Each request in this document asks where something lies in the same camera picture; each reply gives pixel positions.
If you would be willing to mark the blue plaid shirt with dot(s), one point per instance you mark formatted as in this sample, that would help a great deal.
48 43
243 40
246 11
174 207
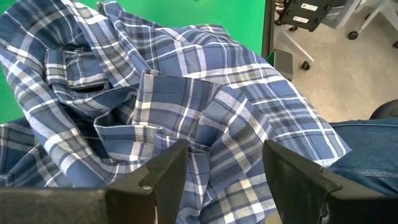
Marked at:
186 93

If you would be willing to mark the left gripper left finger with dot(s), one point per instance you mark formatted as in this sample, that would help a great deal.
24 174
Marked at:
161 186

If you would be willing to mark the person's leg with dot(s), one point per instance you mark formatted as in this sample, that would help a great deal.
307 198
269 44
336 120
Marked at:
367 152

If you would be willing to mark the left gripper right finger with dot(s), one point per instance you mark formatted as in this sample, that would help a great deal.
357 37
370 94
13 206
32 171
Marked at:
295 193

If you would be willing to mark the black box with white labels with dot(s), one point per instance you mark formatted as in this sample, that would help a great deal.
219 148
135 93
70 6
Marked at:
306 12

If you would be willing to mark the green table mat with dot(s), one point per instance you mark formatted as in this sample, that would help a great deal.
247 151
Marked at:
186 12

